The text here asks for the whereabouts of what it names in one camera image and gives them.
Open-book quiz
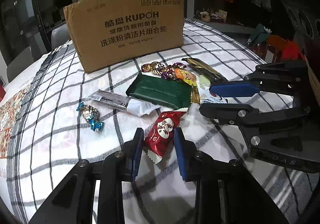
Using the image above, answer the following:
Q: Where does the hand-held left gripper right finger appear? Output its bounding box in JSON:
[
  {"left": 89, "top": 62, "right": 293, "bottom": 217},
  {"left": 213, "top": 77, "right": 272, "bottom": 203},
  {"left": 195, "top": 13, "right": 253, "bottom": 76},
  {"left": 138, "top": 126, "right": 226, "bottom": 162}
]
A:
[{"left": 174, "top": 128, "right": 290, "bottom": 224}]

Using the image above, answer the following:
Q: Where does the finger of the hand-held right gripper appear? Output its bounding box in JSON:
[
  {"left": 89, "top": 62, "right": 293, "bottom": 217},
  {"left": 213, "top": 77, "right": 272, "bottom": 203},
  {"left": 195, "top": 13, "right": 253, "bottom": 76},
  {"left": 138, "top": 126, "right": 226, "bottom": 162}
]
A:
[
  {"left": 199, "top": 103, "right": 312, "bottom": 151},
  {"left": 209, "top": 60, "right": 309, "bottom": 98}
]

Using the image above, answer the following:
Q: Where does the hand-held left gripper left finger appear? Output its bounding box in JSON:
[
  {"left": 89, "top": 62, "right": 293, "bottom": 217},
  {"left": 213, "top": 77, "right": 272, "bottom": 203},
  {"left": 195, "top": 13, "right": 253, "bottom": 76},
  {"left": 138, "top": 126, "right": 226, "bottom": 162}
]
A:
[{"left": 29, "top": 128, "right": 145, "bottom": 224}]

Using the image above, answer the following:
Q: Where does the white snack packet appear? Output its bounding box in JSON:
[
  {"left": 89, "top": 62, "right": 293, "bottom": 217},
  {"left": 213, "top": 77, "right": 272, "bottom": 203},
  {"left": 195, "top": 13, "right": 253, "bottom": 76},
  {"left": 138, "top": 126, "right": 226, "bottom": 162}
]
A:
[{"left": 199, "top": 88, "right": 229, "bottom": 105}]

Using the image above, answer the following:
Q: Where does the red snack packet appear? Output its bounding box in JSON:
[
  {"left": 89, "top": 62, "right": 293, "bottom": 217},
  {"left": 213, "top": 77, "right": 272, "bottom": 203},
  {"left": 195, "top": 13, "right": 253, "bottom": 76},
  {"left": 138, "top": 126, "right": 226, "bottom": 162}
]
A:
[{"left": 144, "top": 110, "right": 187, "bottom": 164}]

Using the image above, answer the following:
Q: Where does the pale green snack packet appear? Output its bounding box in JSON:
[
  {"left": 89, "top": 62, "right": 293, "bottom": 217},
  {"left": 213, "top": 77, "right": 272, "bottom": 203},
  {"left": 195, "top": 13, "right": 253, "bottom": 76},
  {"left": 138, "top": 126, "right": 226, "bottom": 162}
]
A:
[{"left": 197, "top": 74, "right": 213, "bottom": 90}]

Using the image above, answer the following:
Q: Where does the black gold snack packet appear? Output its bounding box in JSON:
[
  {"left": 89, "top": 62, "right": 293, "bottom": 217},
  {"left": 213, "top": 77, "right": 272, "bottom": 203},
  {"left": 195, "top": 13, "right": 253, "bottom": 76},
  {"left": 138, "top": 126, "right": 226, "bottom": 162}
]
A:
[{"left": 182, "top": 58, "right": 228, "bottom": 83}]

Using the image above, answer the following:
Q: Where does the gold foil snack packet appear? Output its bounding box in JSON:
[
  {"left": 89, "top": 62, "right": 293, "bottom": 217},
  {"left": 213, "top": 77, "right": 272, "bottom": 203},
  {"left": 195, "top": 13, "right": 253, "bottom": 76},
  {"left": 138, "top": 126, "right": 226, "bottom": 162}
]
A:
[{"left": 190, "top": 85, "right": 200, "bottom": 104}]

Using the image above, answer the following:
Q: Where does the orange snack packet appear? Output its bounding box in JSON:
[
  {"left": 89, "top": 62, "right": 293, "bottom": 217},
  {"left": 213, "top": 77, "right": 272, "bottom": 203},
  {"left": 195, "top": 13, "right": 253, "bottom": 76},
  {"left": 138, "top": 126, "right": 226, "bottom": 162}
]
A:
[{"left": 174, "top": 69, "right": 198, "bottom": 87}]

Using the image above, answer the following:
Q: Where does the black white snack bar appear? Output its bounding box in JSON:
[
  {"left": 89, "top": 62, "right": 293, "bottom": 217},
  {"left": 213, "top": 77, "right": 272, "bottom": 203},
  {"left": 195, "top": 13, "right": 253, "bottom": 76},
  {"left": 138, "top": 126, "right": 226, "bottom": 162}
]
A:
[{"left": 89, "top": 90, "right": 162, "bottom": 116}]

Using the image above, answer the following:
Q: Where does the blue candy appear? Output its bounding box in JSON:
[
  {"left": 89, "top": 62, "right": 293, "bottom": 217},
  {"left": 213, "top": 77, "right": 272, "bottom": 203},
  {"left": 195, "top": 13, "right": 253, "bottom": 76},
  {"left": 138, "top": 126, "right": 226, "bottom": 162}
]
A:
[{"left": 77, "top": 102, "right": 104, "bottom": 132}]

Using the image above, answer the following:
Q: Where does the dark green snack packet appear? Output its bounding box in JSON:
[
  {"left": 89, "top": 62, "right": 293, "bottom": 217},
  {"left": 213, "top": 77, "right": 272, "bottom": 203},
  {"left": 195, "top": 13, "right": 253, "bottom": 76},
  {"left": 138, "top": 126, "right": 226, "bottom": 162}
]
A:
[{"left": 126, "top": 73, "right": 192, "bottom": 110}]

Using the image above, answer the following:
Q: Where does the striped candy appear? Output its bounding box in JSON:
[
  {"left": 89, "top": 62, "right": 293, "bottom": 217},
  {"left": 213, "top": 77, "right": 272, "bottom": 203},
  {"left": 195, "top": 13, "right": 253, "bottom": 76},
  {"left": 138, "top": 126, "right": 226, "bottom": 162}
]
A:
[{"left": 150, "top": 62, "right": 165, "bottom": 76}]

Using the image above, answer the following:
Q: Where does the brown cardboard box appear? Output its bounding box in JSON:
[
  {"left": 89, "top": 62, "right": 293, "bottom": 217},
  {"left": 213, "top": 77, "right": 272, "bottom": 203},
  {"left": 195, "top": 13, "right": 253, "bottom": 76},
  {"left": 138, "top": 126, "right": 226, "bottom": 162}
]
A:
[{"left": 63, "top": 0, "right": 185, "bottom": 74}]

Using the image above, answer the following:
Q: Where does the green cloth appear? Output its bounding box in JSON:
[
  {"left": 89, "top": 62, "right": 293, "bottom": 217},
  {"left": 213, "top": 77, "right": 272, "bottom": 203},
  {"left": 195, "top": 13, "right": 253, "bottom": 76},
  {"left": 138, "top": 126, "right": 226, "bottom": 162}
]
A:
[{"left": 247, "top": 24, "right": 272, "bottom": 46}]

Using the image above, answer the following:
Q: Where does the wooden chair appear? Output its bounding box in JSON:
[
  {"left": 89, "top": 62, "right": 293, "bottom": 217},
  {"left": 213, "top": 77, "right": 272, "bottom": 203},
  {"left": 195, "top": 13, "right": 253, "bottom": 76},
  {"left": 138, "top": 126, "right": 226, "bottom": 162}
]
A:
[{"left": 256, "top": 35, "right": 288, "bottom": 63}]

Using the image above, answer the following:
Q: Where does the grey low bench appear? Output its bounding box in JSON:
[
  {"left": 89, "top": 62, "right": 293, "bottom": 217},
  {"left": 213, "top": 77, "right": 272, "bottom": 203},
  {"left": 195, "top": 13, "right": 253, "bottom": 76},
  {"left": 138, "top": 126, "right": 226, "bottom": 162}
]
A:
[{"left": 185, "top": 17, "right": 253, "bottom": 35}]

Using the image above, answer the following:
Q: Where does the red cloth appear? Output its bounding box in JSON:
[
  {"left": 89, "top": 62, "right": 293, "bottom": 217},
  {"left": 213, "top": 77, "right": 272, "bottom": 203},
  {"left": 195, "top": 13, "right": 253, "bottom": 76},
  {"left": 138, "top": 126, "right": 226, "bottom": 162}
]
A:
[{"left": 282, "top": 41, "right": 306, "bottom": 61}]

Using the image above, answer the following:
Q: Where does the dark wooden sideboard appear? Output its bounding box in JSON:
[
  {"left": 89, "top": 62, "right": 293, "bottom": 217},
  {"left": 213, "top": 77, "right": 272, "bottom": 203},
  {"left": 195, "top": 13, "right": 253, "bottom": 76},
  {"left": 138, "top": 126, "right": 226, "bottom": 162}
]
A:
[{"left": 225, "top": 0, "right": 273, "bottom": 27}]

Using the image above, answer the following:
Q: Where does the orange printed mat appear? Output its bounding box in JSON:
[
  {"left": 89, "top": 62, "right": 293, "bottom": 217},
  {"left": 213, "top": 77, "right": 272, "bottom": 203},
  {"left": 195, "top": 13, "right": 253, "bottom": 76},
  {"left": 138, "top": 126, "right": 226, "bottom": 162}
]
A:
[{"left": 0, "top": 49, "right": 50, "bottom": 189}]

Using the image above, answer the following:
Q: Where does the grey chair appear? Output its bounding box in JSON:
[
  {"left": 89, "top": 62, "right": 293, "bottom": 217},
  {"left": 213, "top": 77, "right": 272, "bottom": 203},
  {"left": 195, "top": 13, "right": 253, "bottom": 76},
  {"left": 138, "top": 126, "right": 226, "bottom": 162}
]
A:
[
  {"left": 6, "top": 47, "right": 34, "bottom": 83},
  {"left": 51, "top": 24, "right": 72, "bottom": 51}
]

